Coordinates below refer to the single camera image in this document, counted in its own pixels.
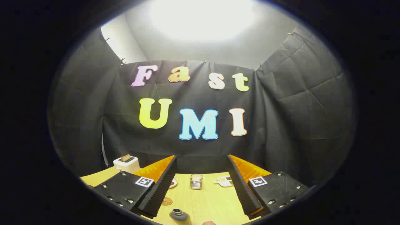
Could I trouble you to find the white divided dish with beans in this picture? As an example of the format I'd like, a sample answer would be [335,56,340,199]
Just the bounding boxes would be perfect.
[214,176,234,187]

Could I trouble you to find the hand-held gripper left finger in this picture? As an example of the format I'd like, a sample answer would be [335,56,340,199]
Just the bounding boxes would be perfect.
[93,155,178,219]

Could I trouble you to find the metal wire holder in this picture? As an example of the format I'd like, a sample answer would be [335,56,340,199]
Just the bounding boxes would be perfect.
[190,174,203,190]

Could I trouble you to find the white toaster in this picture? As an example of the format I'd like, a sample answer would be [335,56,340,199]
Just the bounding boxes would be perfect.
[113,155,140,174]

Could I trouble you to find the wooden table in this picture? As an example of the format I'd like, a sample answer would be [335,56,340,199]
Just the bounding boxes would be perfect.
[80,166,269,225]

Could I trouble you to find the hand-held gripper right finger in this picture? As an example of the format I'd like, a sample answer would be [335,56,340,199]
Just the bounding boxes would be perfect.
[227,154,310,219]

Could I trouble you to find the silver green juice bottle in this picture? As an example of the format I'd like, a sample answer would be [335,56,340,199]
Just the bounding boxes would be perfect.
[169,208,192,225]

